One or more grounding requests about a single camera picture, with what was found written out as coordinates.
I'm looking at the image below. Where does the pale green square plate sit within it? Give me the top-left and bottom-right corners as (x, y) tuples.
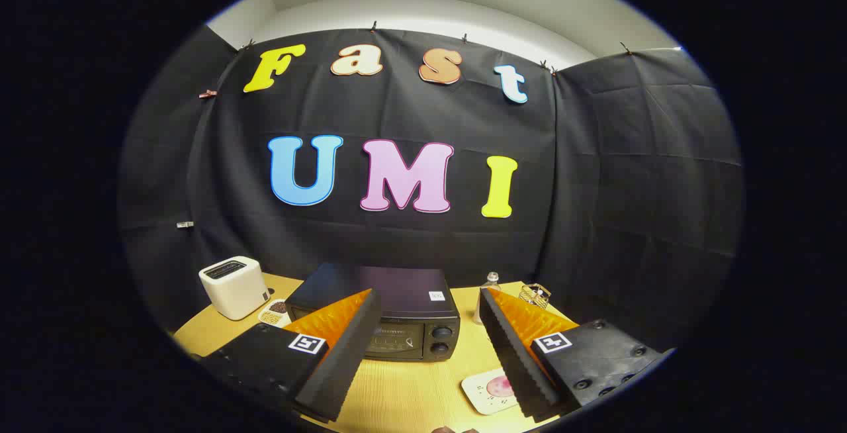
(461, 367), (520, 415)

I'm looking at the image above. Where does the metal wire holder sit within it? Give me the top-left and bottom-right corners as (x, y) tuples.
(518, 283), (552, 310)

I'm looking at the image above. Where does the black backdrop cloth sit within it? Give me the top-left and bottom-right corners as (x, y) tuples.
(119, 23), (745, 354)

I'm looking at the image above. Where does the black toaster oven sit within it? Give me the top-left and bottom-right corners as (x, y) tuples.
(285, 262), (461, 362)

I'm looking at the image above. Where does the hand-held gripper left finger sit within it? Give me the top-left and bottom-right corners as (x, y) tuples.
(199, 289), (382, 422)

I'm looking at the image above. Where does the small divided snack dish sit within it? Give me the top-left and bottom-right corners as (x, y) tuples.
(258, 299), (292, 328)

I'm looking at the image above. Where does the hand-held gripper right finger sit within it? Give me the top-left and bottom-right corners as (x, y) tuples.
(479, 287), (666, 420)

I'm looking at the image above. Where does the clear plastic bottle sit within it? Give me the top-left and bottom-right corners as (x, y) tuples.
(473, 272), (502, 325)

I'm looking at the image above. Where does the pink round food slice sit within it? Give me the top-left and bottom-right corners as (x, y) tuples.
(486, 375), (517, 399)

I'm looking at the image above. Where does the white bread toaster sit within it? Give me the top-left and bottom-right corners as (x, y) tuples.
(199, 256), (271, 321)

